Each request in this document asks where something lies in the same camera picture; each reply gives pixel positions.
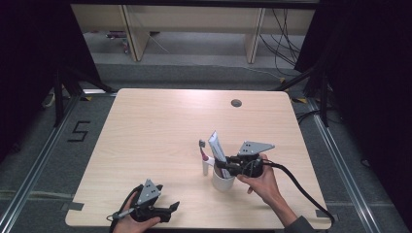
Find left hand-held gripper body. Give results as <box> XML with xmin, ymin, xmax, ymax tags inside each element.
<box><xmin>128</xmin><ymin>179</ymin><xmax>173</xmax><ymax>223</ymax></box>

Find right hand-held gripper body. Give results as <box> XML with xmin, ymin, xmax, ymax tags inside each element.
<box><xmin>226</xmin><ymin>140</ymin><xmax>276</xmax><ymax>179</ymax></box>

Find white cup with side holder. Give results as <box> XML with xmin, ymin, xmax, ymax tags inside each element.
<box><xmin>201</xmin><ymin>154</ymin><xmax>237</xmax><ymax>193</ymax></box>

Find white and purple toothpaste tube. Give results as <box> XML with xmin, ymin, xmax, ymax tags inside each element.
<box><xmin>207</xmin><ymin>130</ymin><xmax>233</xmax><ymax>180</ymax></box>

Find pink toothbrush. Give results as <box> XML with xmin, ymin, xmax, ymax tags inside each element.
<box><xmin>198</xmin><ymin>139</ymin><xmax>210</xmax><ymax>162</ymax></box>

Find person's left hand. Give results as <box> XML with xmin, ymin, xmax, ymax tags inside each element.
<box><xmin>112</xmin><ymin>192</ymin><xmax>161</xmax><ymax>233</ymax></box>

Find person's right hand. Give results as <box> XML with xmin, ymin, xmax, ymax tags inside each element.
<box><xmin>236</xmin><ymin>153</ymin><xmax>284</xmax><ymax>209</ymax></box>

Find grey tape piece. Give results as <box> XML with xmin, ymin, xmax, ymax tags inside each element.
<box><xmin>315</xmin><ymin>209</ymin><xmax>340</xmax><ymax>223</ymax></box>
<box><xmin>61</xmin><ymin>201</ymin><xmax>86</xmax><ymax>212</ymax></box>

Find black metal stand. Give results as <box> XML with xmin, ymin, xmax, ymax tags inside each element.
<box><xmin>52</xmin><ymin>66</ymin><xmax>117</xmax><ymax>128</ymax></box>
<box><xmin>273</xmin><ymin>61</ymin><xmax>332</xmax><ymax>128</ymax></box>

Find black curtain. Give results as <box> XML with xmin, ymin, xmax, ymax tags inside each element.
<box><xmin>0</xmin><ymin>0</ymin><xmax>102</xmax><ymax>163</ymax></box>
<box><xmin>293</xmin><ymin>0</ymin><xmax>412</xmax><ymax>224</ymax></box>

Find light wooden shelf unit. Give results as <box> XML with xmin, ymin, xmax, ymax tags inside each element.
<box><xmin>71</xmin><ymin>3</ymin><xmax>317</xmax><ymax>64</ymax></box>

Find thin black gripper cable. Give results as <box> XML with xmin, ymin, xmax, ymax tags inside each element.
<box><xmin>109</xmin><ymin>183</ymin><xmax>144</xmax><ymax>233</ymax></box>

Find grey cable plug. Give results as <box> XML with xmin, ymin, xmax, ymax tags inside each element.
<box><xmin>106</xmin><ymin>208</ymin><xmax>136</xmax><ymax>222</ymax></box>

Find thick black gripper cable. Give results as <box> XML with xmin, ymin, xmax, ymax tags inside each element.
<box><xmin>262</xmin><ymin>160</ymin><xmax>336</xmax><ymax>228</ymax></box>

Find black floor cable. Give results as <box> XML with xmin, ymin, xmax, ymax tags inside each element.
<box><xmin>295</xmin><ymin>109</ymin><xmax>323</xmax><ymax>126</ymax></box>

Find thin white floor cable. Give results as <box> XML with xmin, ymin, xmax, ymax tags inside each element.
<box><xmin>242</xmin><ymin>65</ymin><xmax>282</xmax><ymax>81</ymax></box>

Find aluminium floor rail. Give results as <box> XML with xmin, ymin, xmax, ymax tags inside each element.
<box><xmin>306</xmin><ymin>98</ymin><xmax>383</xmax><ymax>233</ymax></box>
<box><xmin>0</xmin><ymin>95</ymin><xmax>82</xmax><ymax>233</ymax></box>

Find bundle of black hanging cables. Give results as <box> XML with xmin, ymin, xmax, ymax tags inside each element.
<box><xmin>258</xmin><ymin>8</ymin><xmax>304</xmax><ymax>78</ymax></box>

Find white cable coil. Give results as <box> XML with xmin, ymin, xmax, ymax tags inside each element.
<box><xmin>41</xmin><ymin>91</ymin><xmax>56</xmax><ymax>109</ymax></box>

